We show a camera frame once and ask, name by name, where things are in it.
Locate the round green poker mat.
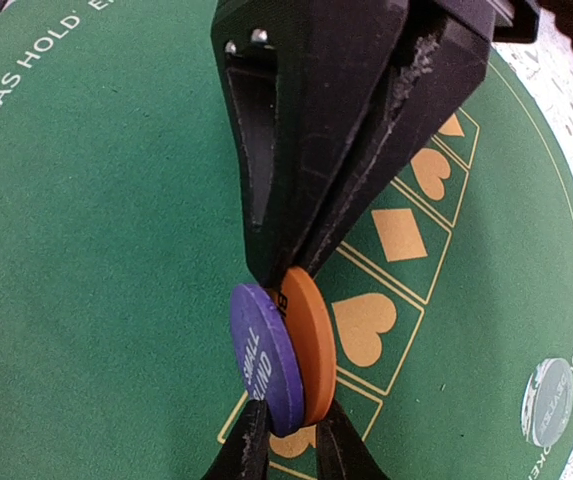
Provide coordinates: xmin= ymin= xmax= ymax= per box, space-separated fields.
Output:
xmin=0 ymin=1 xmax=573 ymax=479

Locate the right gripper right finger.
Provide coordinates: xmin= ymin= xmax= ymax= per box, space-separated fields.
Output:
xmin=316 ymin=399 xmax=389 ymax=480

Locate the purple small blind button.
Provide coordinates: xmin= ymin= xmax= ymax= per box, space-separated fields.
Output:
xmin=230 ymin=284 xmax=305 ymax=437

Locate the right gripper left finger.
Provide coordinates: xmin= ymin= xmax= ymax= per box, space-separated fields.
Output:
xmin=208 ymin=400 xmax=270 ymax=480

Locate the orange big blind button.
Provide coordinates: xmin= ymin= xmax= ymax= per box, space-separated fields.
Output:
xmin=275 ymin=267 xmax=337 ymax=426

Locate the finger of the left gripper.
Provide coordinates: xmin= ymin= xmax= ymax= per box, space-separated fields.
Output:
xmin=211 ymin=1 xmax=409 ymax=288
xmin=295 ymin=19 xmax=490 ymax=274

